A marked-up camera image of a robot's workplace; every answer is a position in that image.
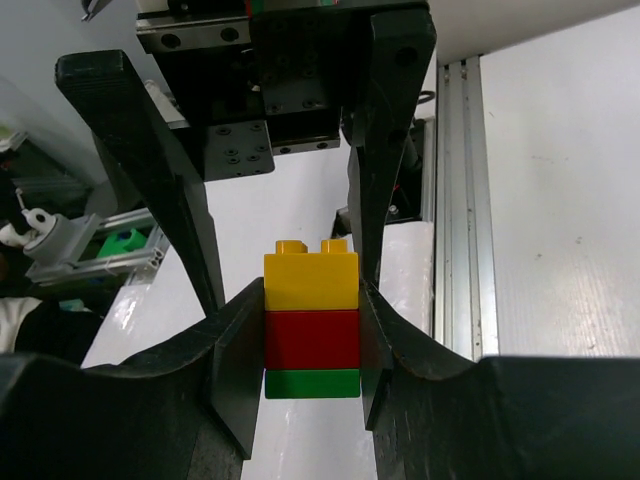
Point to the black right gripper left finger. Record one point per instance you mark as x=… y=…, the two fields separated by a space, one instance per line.
x=183 y=409

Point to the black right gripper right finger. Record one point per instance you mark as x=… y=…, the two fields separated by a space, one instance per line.
x=436 y=415

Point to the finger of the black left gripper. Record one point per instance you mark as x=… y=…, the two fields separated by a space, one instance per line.
x=385 y=150
x=106 y=91

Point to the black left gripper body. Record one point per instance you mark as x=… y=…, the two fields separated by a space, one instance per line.
x=258 y=79

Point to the green long lego brick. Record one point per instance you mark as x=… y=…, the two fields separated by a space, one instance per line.
x=312 y=384

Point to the red long lego brick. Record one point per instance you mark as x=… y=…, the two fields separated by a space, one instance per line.
x=312 y=340

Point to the yellow long lego brick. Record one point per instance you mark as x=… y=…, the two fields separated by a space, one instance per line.
x=296 y=279

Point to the aluminium table frame rail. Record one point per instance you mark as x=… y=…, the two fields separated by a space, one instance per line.
x=456 y=200

